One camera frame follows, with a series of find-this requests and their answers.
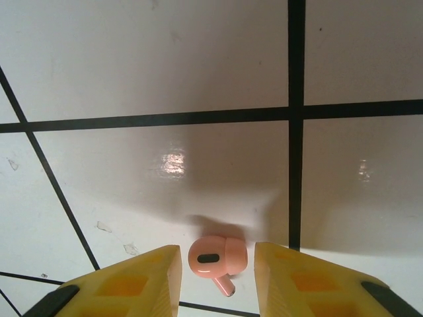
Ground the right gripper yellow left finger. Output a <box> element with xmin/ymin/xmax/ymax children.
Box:
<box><xmin>24</xmin><ymin>244</ymin><xmax>184</xmax><ymax>317</ymax></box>

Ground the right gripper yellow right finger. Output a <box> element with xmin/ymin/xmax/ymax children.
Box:
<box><xmin>253</xmin><ymin>240</ymin><xmax>421</xmax><ymax>317</ymax></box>

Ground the pink wireless earbud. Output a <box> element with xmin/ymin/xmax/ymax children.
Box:
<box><xmin>187</xmin><ymin>234</ymin><xmax>249</xmax><ymax>298</ymax></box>

